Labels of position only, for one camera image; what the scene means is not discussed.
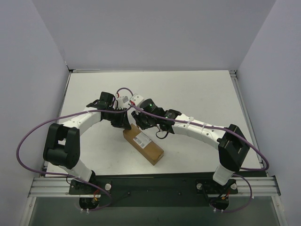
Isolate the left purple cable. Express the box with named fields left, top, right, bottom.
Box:
left=17, top=87, right=134, bottom=211

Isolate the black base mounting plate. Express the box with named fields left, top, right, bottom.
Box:
left=69, top=172, right=238, bottom=209

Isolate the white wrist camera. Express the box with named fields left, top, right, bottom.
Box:
left=129, top=94, right=145, bottom=108
left=115, top=94, right=129, bottom=110

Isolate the brown cardboard express box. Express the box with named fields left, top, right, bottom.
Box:
left=123, top=124, right=164, bottom=165

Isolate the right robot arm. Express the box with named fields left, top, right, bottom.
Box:
left=129, top=97, right=250, bottom=186

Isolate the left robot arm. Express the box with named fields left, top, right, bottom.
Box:
left=43, top=92, right=131, bottom=194

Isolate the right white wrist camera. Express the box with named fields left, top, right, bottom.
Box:
left=129, top=94, right=145, bottom=108

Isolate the aluminium front rail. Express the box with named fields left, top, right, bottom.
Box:
left=30, top=172, right=281, bottom=197

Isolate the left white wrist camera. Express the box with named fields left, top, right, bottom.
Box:
left=115, top=94, right=129, bottom=110

